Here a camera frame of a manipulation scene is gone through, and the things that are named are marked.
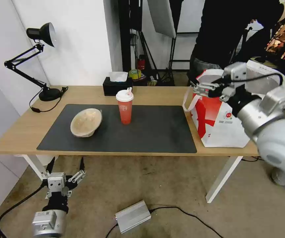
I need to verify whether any black desk lamp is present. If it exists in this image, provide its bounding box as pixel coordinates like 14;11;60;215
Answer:
4;22;63;101

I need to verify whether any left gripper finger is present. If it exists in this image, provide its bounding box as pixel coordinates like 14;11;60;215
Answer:
44;156;56;180
69;157;87;184

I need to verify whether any white softbox reflector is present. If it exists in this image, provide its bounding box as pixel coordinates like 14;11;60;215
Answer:
147;0;177;38

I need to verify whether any black light stand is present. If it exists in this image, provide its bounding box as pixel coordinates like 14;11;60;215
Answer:
130;0;178;86

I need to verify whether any silver power supply box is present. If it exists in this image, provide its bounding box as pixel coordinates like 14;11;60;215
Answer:
115;200;152;234

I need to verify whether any black tissue box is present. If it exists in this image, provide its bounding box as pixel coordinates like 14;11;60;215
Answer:
102;72;134;96

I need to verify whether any red drink cup with straw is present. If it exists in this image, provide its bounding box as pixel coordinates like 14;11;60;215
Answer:
115;87;135;125

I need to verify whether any black floor cable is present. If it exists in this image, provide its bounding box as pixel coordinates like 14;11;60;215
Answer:
0;184;49;238
104;207;224;238

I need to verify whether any white red takeout bag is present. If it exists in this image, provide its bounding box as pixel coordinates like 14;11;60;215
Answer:
183;59;285;149

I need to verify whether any black desk mat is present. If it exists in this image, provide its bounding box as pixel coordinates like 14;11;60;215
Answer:
36;104;198;154

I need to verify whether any beige paper bowl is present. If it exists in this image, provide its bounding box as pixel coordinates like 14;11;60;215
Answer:
70;108;103;138

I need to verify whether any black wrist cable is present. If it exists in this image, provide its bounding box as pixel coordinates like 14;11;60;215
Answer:
241;71;285;87

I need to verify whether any black lamp cable with switch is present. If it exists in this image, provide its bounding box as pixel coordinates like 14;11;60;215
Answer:
29;86;69;113

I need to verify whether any green yellow tape roll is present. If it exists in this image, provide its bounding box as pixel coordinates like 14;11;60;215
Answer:
128;69;143;81

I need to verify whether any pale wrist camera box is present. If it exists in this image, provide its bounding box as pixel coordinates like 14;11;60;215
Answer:
47;172;66;193
223;62;248;83

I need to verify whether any wooden table with white legs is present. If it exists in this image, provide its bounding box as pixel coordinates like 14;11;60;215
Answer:
0;85;262;204

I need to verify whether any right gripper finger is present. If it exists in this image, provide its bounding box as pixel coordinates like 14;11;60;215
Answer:
191;84;222;98
195;75;227;88

